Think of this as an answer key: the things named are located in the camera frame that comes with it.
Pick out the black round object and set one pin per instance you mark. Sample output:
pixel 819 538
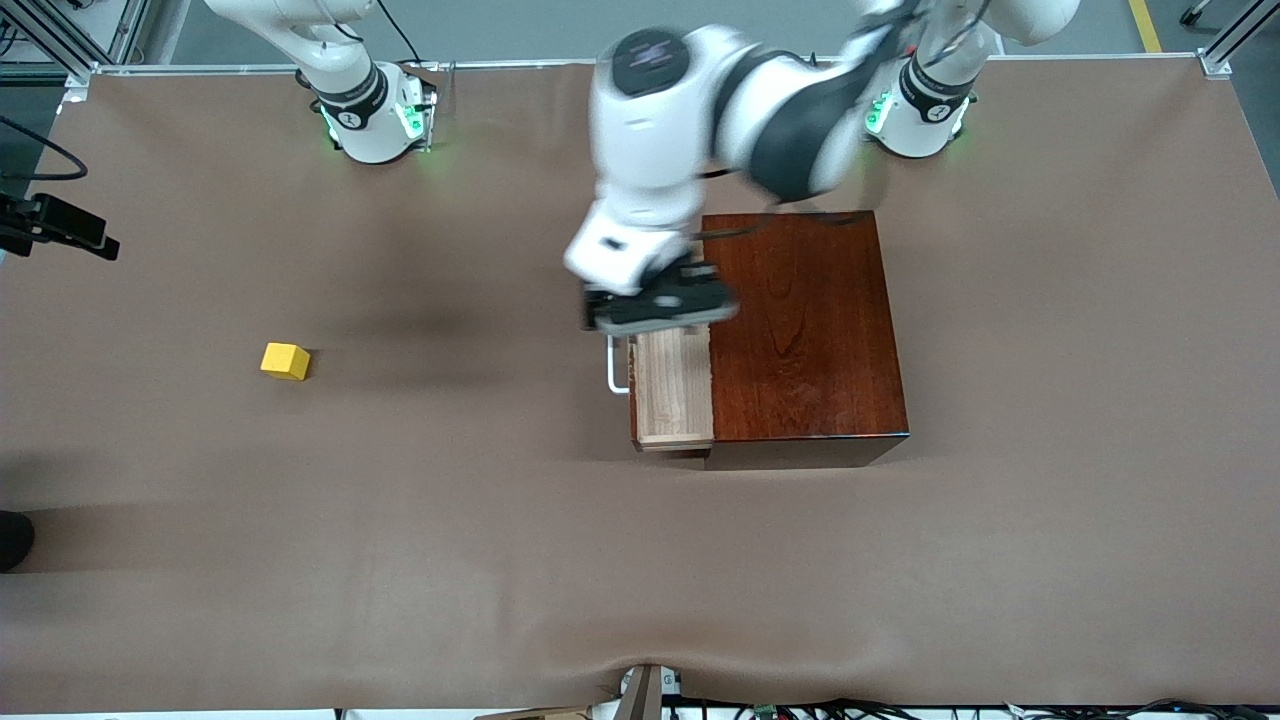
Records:
pixel 12 540

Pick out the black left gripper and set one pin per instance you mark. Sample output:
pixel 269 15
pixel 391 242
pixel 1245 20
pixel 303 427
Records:
pixel 670 268

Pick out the brown table mat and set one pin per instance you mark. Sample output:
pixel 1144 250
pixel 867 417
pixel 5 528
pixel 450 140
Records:
pixel 500 560

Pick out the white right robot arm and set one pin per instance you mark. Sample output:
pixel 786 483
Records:
pixel 370 130

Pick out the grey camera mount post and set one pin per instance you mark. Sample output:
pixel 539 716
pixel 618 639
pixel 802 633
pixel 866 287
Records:
pixel 640 695

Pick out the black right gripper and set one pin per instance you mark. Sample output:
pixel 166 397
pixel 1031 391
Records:
pixel 6 205

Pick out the yellow wooden block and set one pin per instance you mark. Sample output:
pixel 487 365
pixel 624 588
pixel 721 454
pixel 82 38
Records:
pixel 285 362

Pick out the brown cardboard piece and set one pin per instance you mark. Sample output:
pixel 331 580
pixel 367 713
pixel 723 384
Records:
pixel 540 715

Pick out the dark brown wooden cabinet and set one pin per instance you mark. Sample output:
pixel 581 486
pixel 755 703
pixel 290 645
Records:
pixel 800 330

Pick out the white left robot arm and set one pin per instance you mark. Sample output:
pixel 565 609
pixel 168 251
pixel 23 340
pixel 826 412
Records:
pixel 650 130

